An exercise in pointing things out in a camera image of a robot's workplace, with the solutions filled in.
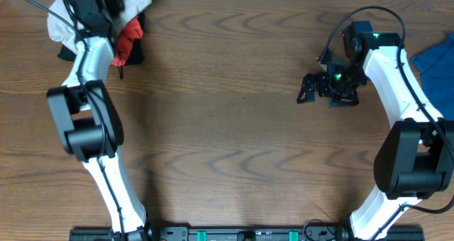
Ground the left black cable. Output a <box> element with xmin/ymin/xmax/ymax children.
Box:
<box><xmin>0</xmin><ymin>0</ymin><xmax>127</xmax><ymax>240</ymax></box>

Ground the red printed t-shirt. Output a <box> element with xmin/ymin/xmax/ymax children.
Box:
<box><xmin>111</xmin><ymin>16</ymin><xmax>143</xmax><ymax>67</ymax></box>

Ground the blue t-shirt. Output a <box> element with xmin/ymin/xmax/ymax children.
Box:
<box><xmin>411</xmin><ymin>32</ymin><xmax>453</xmax><ymax>121</ymax></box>

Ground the right black cable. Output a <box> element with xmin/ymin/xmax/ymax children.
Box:
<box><xmin>317</xmin><ymin>5</ymin><xmax>454</xmax><ymax>240</ymax></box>

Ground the black cable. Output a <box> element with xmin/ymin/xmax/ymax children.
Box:
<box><xmin>317</xmin><ymin>5</ymin><xmax>454</xmax><ymax>240</ymax></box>
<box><xmin>0</xmin><ymin>0</ymin><xmax>127</xmax><ymax>240</ymax></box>

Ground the black folded garment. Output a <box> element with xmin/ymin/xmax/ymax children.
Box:
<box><xmin>60</xmin><ymin>11</ymin><xmax>145</xmax><ymax>70</ymax></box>

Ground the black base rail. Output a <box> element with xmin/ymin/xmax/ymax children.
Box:
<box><xmin>68</xmin><ymin>218</ymin><xmax>426</xmax><ymax>241</ymax></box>

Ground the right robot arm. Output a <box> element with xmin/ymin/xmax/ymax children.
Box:
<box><xmin>297</xmin><ymin>27</ymin><xmax>453</xmax><ymax>240</ymax></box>

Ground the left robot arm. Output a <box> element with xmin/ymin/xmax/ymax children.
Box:
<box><xmin>47</xmin><ymin>0</ymin><xmax>152</xmax><ymax>241</ymax></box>

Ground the beige t-shirt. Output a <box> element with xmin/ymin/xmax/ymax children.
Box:
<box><xmin>47</xmin><ymin>0</ymin><xmax>152</xmax><ymax>54</ymax></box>

